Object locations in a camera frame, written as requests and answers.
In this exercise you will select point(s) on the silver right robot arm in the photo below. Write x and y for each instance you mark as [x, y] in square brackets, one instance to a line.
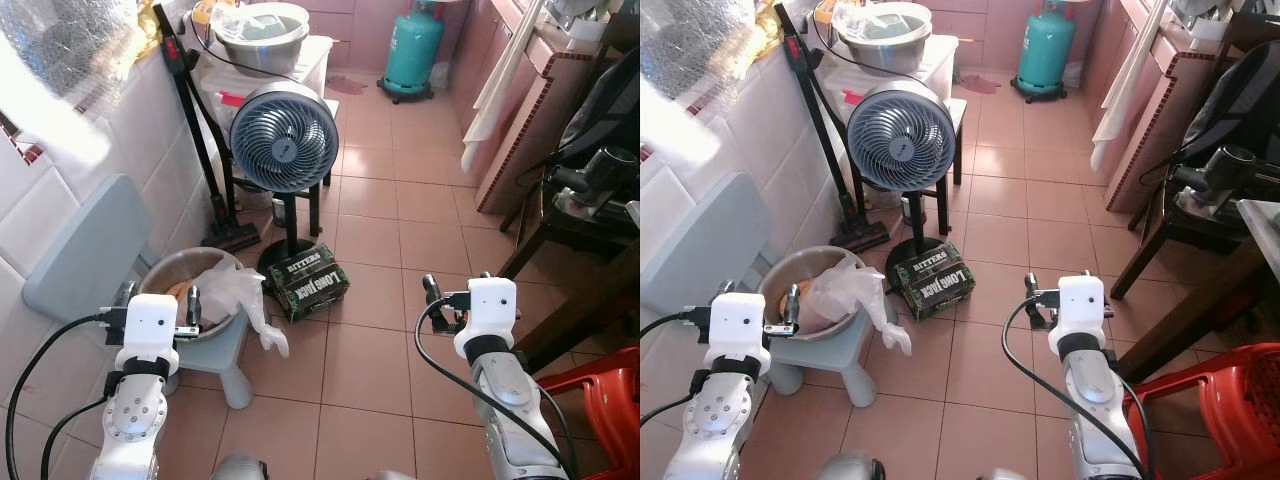
[1095, 410]
[510, 400]

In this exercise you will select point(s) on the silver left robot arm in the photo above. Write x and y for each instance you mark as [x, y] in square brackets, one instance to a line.
[130, 420]
[722, 420]

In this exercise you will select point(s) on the robot right leg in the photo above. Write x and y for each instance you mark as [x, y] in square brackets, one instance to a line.
[1005, 476]
[390, 476]

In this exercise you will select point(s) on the black red stick vacuum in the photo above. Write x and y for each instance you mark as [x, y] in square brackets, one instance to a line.
[815, 130]
[195, 130]

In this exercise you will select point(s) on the robot left leg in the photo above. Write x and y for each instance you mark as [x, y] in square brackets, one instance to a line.
[240, 468]
[850, 467]

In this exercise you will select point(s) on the black Long Jack carton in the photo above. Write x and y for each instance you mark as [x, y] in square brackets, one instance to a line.
[935, 280]
[305, 280]

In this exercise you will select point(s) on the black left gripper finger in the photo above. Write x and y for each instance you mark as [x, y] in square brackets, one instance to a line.
[194, 305]
[793, 305]
[130, 296]
[728, 295]

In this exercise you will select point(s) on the red plastic stool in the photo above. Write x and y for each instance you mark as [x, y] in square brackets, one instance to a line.
[600, 400]
[1210, 410]

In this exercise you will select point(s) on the clear crumpled plastic bag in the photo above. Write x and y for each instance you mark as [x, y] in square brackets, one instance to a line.
[235, 17]
[858, 15]

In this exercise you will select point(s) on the wide metal bowl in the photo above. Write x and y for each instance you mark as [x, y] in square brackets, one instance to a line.
[790, 262]
[175, 265]

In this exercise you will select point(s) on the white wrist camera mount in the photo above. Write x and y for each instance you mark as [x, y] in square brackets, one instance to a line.
[490, 310]
[150, 325]
[740, 325]
[1080, 310]

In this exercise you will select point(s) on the yellow plastic bag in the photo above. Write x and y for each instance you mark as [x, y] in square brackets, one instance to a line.
[150, 30]
[768, 30]

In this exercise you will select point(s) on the silver foil sheet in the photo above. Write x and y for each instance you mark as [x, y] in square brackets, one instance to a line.
[70, 40]
[700, 40]

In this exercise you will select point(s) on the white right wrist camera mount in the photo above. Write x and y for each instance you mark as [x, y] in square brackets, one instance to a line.
[490, 310]
[1080, 310]

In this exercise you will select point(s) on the red floor rag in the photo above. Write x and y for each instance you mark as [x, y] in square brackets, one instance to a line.
[978, 83]
[350, 83]

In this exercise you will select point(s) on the black fabric bag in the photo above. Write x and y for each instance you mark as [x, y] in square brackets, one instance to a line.
[1245, 100]
[610, 110]

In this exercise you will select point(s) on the pink tiled kitchen counter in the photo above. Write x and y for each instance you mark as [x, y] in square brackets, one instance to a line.
[525, 130]
[1155, 130]

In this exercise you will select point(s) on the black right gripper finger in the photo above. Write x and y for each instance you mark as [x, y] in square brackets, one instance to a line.
[1031, 286]
[430, 289]

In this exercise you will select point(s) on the grey round pedestal fan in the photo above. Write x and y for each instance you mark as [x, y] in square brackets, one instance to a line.
[283, 135]
[900, 135]

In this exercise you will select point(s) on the white translucent plastic bag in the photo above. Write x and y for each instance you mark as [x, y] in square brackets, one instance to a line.
[240, 295]
[850, 295]

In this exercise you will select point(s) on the orange food item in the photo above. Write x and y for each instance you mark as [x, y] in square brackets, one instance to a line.
[178, 291]

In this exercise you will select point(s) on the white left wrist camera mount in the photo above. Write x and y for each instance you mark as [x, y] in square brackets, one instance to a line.
[740, 325]
[150, 325]

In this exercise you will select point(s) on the black-legged table with white cover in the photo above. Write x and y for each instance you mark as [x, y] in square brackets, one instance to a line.
[310, 75]
[935, 72]

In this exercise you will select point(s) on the dark wooden grey-topped table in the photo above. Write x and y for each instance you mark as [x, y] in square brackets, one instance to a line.
[1200, 290]
[580, 290]

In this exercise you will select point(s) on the robot leg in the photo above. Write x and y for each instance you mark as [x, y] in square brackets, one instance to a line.
[1005, 476]
[850, 467]
[390, 476]
[240, 468]

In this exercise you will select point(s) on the white hanging cloth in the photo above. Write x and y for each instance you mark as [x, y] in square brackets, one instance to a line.
[1125, 90]
[495, 90]

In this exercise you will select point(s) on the grey plastic child chair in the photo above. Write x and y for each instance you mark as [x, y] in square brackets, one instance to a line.
[90, 250]
[705, 250]

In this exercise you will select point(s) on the large steel basin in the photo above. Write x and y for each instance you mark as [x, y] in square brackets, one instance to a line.
[885, 40]
[265, 40]

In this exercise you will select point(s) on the black silver handheld vacuum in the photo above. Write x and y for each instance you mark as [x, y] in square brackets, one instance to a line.
[1215, 170]
[590, 170]

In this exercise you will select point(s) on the teal gas cylinder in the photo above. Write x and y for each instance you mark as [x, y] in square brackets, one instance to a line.
[412, 50]
[1047, 50]

